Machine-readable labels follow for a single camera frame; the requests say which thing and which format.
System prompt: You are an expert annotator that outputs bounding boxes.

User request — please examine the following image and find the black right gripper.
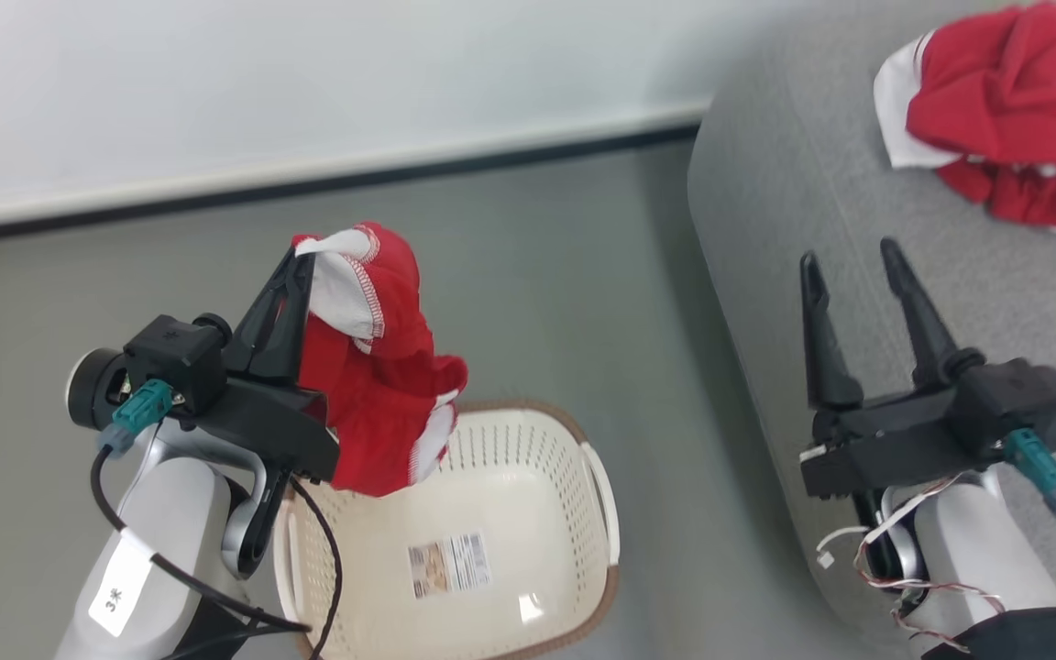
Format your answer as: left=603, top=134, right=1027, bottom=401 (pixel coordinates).
left=799, top=237, right=985, bottom=501

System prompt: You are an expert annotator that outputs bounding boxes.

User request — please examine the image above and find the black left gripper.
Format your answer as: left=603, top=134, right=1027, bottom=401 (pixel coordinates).
left=181, top=247, right=342, bottom=484

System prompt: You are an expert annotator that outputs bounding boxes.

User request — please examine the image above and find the red white garment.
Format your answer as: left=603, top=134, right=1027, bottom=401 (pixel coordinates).
left=290, top=220, right=470, bottom=499
left=874, top=0, right=1056, bottom=263

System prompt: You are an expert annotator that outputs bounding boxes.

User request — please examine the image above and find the grey fabric sofa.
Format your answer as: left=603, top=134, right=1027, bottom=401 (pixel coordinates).
left=686, top=0, right=1056, bottom=660

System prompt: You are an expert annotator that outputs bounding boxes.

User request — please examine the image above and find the white black baseboard strip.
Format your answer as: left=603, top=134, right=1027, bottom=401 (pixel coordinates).
left=0, top=104, right=709, bottom=247

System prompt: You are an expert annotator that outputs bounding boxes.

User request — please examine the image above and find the cream perforated laundry basket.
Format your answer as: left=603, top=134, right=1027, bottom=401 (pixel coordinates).
left=271, top=399, right=622, bottom=660

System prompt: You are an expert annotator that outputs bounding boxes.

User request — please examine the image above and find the paper label in basket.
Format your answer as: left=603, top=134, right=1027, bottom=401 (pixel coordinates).
left=407, top=532, right=493, bottom=601

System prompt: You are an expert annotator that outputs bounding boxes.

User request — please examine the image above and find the teal left cable connector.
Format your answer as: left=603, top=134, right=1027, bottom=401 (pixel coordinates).
left=95, top=379, right=175, bottom=457

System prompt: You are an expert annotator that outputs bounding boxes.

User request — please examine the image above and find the teal cable connector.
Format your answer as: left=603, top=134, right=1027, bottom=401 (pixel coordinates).
left=95, top=379, right=175, bottom=457
left=1003, top=428, right=1056, bottom=520

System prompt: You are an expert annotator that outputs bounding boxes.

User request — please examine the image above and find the white red wire bundle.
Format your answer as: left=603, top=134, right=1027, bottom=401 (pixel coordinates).
left=815, top=472, right=1010, bottom=654

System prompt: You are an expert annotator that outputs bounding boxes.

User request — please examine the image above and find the teal right cable connector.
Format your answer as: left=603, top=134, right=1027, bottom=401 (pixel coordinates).
left=1003, top=428, right=1056, bottom=520

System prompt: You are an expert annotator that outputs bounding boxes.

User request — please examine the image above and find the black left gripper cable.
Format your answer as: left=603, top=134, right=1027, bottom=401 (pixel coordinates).
left=288, top=472, right=344, bottom=660

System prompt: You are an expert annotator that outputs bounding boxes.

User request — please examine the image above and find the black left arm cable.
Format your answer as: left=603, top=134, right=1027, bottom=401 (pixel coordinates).
left=90, top=446, right=312, bottom=660

